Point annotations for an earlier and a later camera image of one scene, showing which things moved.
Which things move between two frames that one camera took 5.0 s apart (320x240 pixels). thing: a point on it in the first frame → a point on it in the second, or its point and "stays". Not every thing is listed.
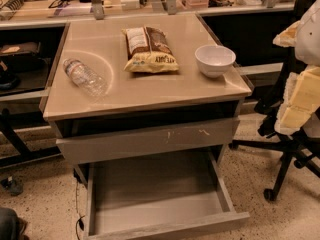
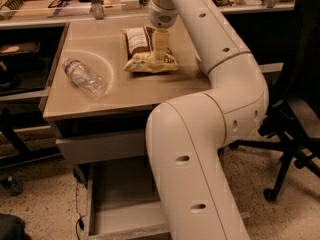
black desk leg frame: (25, 153) stays
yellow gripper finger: (300, 99) → (162, 18)
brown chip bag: (149, 51) stays
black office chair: (306, 147) stays
